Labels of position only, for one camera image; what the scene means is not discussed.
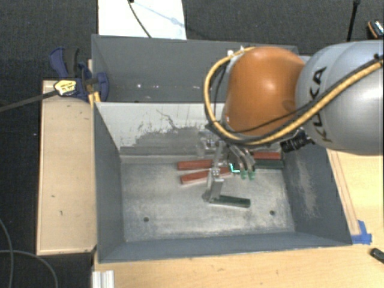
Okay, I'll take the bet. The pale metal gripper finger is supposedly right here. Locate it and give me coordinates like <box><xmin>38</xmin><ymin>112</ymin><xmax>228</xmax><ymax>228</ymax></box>
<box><xmin>202</xmin><ymin>168</ymin><xmax>220</xmax><ymax>201</ymax></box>
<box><xmin>209</xmin><ymin>177</ymin><xmax>225</xmax><ymax>204</ymax></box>

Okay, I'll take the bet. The red-brown flat block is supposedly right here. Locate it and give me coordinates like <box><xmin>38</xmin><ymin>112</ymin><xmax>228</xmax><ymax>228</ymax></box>
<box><xmin>179</xmin><ymin>167</ymin><xmax>232</xmax><ymax>188</ymax></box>
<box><xmin>176</xmin><ymin>159</ymin><xmax>214</xmax><ymax>171</ymax></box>
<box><xmin>253</xmin><ymin>151</ymin><xmax>283</xmax><ymax>161</ymax></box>

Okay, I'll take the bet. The dark green flat block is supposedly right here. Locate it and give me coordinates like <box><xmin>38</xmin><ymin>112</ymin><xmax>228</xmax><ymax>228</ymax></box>
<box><xmin>254</xmin><ymin>160</ymin><xmax>284</xmax><ymax>170</ymax></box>
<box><xmin>209</xmin><ymin>194</ymin><xmax>251</xmax><ymax>209</ymax></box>

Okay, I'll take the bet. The grey metal bin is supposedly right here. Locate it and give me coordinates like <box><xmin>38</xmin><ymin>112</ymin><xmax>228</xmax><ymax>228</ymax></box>
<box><xmin>89</xmin><ymin>34</ymin><xmax>353</xmax><ymax>264</ymax></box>

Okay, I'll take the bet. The pale wood board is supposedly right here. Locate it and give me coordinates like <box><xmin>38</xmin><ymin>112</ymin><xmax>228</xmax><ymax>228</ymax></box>
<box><xmin>35</xmin><ymin>79</ymin><xmax>98</xmax><ymax>256</ymax></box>

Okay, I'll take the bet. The black cylinder on white bracket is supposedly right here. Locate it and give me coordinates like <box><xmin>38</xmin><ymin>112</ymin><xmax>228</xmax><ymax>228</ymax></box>
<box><xmin>280</xmin><ymin>130</ymin><xmax>314</xmax><ymax>154</ymax></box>

